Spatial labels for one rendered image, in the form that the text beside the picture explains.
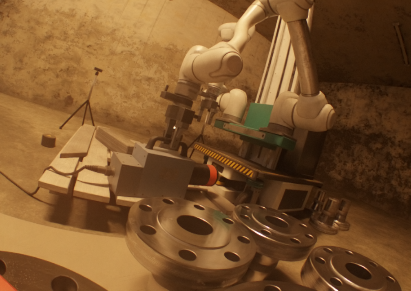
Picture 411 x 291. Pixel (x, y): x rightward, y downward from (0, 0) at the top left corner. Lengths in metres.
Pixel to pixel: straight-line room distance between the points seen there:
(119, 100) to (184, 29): 1.76
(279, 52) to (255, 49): 3.05
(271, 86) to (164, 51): 2.48
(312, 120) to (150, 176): 0.80
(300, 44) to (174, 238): 0.91
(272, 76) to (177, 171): 1.17
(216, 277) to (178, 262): 0.06
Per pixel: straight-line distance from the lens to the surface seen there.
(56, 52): 3.71
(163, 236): 0.35
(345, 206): 1.91
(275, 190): 1.23
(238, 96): 1.52
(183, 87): 0.74
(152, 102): 3.59
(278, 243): 0.49
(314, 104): 1.04
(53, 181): 0.69
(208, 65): 0.61
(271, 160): 1.38
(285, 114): 1.15
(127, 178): 0.68
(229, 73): 0.59
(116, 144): 1.20
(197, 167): 0.84
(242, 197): 1.15
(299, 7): 0.98
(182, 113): 0.71
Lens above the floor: 0.44
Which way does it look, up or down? 2 degrees down
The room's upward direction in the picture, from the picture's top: 18 degrees clockwise
